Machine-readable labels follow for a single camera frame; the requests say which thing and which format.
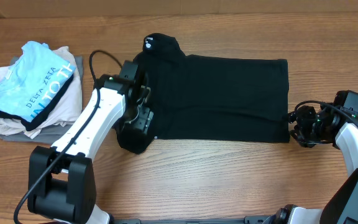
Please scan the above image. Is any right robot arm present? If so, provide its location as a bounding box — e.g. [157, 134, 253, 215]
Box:
[264, 90, 358, 224]

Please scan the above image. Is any light blue folded shirt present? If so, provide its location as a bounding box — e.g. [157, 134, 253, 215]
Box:
[0, 41, 76, 122]

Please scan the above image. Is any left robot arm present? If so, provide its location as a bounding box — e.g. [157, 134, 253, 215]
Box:
[27, 61, 154, 223]

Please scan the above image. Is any beige folded shirt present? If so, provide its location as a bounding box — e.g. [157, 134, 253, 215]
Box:
[0, 46, 83, 139]

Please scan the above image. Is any black t-shirt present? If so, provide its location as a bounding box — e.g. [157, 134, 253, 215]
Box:
[117, 33, 290, 154]

